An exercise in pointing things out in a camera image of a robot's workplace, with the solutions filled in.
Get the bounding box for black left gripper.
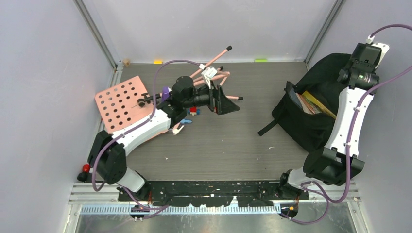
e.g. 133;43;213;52
183;80;239;115

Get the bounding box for blue small clip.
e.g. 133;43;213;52
180;119;192;124

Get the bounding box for black student backpack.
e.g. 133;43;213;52
258;53;351;152

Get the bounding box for orange picture book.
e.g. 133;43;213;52
295;93;322;115

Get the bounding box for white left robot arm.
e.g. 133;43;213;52
87;76;240;201

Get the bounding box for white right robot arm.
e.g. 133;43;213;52
267;42;390;199

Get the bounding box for pink folding stand legs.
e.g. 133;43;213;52
137;45;244;108

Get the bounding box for purple plastic stapler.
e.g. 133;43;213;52
161;87;171;101

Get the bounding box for pink perforated stand plate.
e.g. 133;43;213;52
92;76;171;153

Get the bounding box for small wooden block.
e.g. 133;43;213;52
123;59;131;67

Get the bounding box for red black stamp toy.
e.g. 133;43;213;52
77;164;92;183

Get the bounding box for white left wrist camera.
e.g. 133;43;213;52
199;64;218;89

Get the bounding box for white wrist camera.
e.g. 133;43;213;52
366;35;390;69
199;64;218;89

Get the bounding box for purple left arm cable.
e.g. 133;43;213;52
91;60;206;221

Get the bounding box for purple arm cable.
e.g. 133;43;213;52
280;24;412;225
91;60;206;221

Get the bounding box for aluminium slotted rail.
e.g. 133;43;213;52
80;203;281;215

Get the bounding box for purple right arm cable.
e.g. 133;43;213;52
280;24;412;225

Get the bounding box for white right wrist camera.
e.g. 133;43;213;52
366;35;390;69

